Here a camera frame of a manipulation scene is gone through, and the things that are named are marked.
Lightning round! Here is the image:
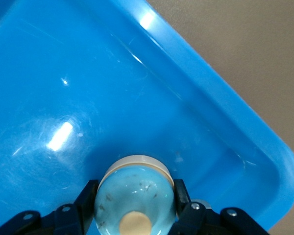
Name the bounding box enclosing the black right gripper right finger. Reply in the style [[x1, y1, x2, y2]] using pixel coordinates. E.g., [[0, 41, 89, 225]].
[[170, 178, 270, 235]]

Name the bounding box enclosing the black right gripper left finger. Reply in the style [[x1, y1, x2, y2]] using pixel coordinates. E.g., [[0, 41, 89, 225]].
[[0, 180, 99, 235]]

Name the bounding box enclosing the blue desk bell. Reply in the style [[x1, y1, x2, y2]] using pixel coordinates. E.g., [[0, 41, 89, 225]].
[[94, 154, 177, 235]]

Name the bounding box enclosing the blue plastic tray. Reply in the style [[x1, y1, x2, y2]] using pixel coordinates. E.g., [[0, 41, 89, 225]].
[[0, 0, 294, 235]]

